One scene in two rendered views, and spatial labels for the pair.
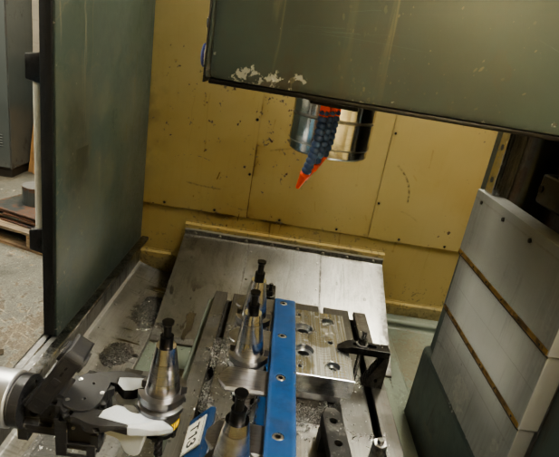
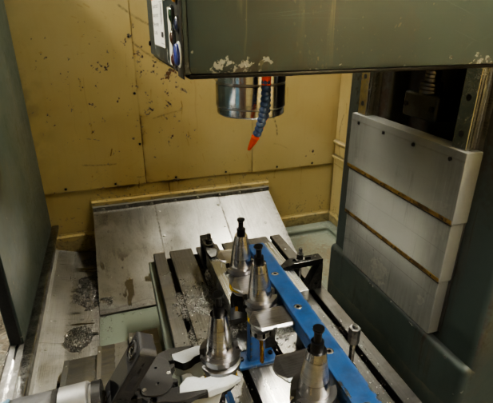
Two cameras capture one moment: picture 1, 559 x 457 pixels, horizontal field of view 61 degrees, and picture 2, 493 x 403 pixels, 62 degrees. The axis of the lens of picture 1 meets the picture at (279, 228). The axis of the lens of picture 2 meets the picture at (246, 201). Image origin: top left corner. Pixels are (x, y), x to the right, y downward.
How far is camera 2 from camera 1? 22 cm
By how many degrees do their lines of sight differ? 16
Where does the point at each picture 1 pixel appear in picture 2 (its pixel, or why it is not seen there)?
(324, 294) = (233, 228)
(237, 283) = (158, 241)
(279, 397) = (308, 321)
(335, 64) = (294, 42)
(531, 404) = (445, 262)
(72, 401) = (150, 389)
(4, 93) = not seen: outside the picture
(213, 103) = (89, 87)
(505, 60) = (415, 14)
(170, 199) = (71, 185)
